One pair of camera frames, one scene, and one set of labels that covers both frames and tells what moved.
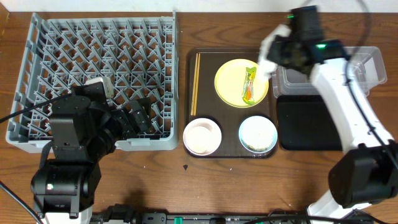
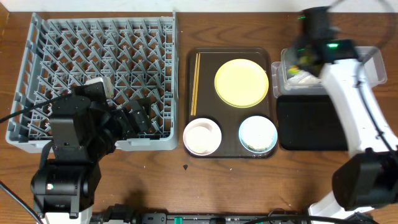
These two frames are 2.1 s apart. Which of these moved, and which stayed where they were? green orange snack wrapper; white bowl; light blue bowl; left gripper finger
Moved: green orange snack wrapper
Stayed: left gripper finger; white bowl; light blue bowl
